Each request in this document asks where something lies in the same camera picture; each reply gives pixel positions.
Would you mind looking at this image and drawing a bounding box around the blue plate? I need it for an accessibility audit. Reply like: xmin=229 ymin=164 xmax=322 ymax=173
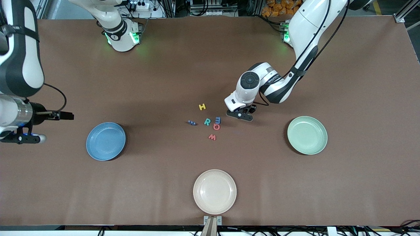
xmin=86 ymin=122 xmax=126 ymax=161

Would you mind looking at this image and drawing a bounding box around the green plate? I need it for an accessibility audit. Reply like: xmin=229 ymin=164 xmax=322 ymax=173
xmin=287 ymin=116 xmax=328 ymax=155

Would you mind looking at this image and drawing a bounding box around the beige plate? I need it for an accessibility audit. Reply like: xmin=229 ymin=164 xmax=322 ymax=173
xmin=193 ymin=169 xmax=237 ymax=215

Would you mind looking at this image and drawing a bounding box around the brown table cover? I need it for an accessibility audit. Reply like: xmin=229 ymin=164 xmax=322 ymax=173
xmin=0 ymin=16 xmax=420 ymax=227

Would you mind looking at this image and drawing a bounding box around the bag of orange items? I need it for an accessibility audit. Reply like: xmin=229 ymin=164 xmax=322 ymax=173
xmin=262 ymin=0 xmax=301 ymax=17

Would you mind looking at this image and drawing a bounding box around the background equipment rack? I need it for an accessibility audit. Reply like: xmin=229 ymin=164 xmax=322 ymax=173
xmin=171 ymin=0 xmax=260 ymax=18

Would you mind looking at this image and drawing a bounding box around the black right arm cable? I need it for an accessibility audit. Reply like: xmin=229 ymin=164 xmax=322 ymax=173
xmin=44 ymin=83 xmax=68 ymax=112

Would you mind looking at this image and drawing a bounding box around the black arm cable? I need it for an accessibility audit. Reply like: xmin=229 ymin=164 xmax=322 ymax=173
xmin=44 ymin=83 xmax=68 ymax=112
xmin=259 ymin=0 xmax=349 ymax=106

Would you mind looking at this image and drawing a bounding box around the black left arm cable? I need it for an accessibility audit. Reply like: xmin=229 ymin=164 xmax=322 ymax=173
xmin=259 ymin=0 xmax=349 ymax=106

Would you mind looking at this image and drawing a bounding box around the metal mount bracket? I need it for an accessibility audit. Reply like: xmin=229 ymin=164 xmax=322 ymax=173
xmin=201 ymin=215 xmax=222 ymax=236

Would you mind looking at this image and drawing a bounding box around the aluminium frame profile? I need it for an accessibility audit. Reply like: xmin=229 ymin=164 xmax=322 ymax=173
xmin=394 ymin=0 xmax=420 ymax=23

